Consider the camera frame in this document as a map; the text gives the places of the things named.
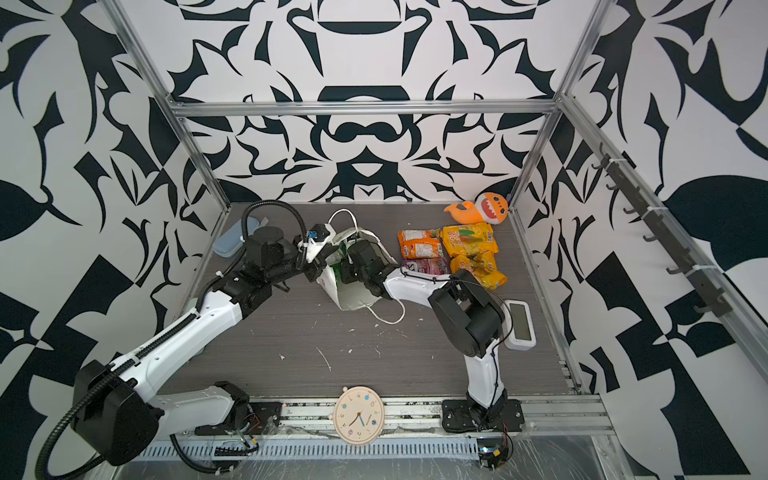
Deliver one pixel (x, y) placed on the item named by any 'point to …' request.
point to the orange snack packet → (420, 243)
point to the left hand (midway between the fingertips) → (335, 238)
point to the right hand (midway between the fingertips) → (344, 259)
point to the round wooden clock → (358, 414)
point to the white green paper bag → (348, 295)
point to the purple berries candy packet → (433, 266)
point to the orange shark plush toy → (490, 208)
